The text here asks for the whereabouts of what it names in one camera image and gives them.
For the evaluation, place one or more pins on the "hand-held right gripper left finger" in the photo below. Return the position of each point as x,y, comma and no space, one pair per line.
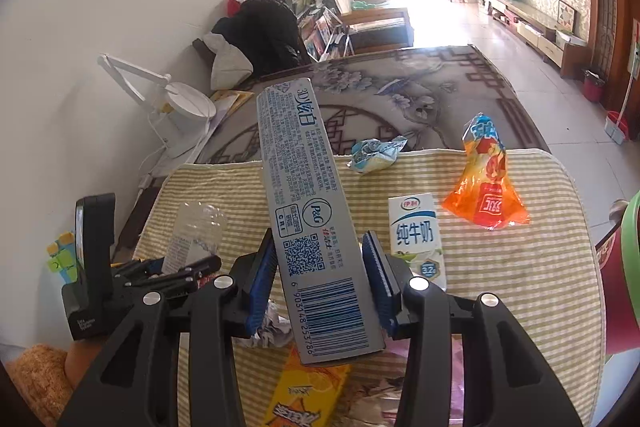
262,287

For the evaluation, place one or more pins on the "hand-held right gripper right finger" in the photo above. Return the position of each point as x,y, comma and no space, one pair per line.
377,277

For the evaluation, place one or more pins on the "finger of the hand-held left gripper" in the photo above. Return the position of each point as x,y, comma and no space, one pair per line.
195,271
142,268

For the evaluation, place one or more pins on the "newspaper ball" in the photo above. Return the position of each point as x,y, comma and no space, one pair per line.
270,329

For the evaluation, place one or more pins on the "clear plastic bottle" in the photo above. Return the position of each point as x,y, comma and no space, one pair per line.
197,227

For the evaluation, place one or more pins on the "grey toothpaste box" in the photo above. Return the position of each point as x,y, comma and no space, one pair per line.
300,187

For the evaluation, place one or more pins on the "yellow orange snack box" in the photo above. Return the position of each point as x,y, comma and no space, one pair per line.
305,392

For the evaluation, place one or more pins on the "red bin with green rim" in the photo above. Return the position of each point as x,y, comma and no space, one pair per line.
622,282

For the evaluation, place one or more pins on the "person's left hand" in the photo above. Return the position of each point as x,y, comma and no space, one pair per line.
82,359

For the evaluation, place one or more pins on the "yellow green toy blocks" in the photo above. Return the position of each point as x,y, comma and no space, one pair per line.
62,257

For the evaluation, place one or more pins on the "white milk carton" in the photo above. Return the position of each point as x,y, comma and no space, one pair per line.
415,232

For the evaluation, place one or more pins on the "crumpled blue white wrapper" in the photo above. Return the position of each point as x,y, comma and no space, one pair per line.
372,154

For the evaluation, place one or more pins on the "pink plastic bag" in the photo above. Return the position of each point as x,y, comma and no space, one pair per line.
380,402

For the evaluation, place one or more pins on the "orange snack bag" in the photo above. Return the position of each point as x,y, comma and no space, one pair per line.
482,187

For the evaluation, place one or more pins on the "yellow striped cloth mat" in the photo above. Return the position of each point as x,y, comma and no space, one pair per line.
525,287

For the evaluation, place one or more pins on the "white desk lamp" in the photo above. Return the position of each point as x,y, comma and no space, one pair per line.
187,107

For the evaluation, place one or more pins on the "yellow paper folder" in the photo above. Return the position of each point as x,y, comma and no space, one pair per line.
230,102

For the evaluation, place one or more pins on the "grey floral blanket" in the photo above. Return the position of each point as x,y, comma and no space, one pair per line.
380,97

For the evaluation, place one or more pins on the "white pillow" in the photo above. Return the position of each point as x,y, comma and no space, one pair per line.
230,62

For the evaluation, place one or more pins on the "black clothes pile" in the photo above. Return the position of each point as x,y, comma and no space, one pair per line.
265,37

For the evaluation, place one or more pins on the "wooden sofa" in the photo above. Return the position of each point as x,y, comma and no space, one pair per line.
380,27

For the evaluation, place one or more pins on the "clear magazine rack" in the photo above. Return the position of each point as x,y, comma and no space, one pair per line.
320,32

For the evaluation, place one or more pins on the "red dustpan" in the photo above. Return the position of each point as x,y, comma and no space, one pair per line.
617,124

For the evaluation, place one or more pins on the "small red bucket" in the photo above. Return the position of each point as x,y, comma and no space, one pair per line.
594,88

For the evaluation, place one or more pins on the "long television cabinet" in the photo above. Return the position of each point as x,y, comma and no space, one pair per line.
540,32

